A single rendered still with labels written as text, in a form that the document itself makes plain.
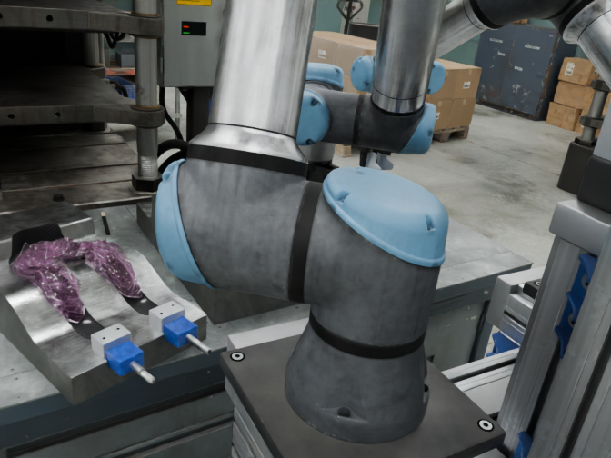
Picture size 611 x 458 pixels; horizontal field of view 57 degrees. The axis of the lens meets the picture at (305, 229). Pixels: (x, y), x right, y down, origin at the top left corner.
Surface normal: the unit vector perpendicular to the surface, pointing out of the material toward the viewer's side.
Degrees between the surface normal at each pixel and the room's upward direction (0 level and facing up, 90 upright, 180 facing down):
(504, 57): 90
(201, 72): 90
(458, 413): 0
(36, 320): 28
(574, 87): 100
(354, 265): 83
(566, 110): 92
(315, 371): 72
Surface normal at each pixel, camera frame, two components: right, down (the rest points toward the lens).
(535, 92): -0.83, 0.15
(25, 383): 0.10, -0.91
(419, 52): 0.23, 0.76
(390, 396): 0.33, 0.13
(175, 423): 0.52, 0.40
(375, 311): -0.12, 0.40
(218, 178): -0.32, 0.01
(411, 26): -0.14, 0.77
